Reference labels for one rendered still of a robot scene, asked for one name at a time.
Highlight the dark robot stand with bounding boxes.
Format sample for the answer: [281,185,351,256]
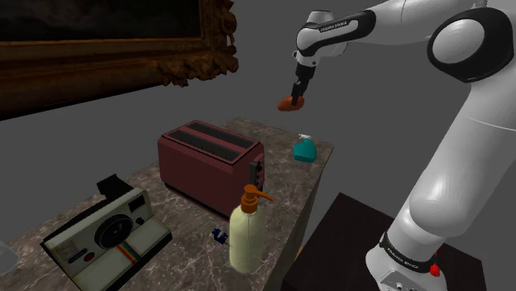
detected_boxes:
[280,192,487,291]

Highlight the ornate wooden framed picture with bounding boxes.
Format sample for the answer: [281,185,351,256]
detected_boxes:
[0,0,240,121]

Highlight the cream soap dispenser orange pump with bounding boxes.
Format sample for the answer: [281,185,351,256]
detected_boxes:
[228,184,275,275]

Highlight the orange-brown potato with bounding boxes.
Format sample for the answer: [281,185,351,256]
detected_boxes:
[277,94,306,112]

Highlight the small blue black object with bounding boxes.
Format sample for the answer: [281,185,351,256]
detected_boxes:
[211,228,230,246]

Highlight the white instant camera rainbow stripe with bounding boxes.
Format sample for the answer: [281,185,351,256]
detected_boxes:
[40,174,174,291]

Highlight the dark red toaster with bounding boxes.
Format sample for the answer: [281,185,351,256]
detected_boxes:
[156,119,266,221]

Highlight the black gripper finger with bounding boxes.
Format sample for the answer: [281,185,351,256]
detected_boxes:
[290,81,309,107]

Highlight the teal spray bottle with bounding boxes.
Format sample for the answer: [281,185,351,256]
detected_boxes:
[292,133,318,165]

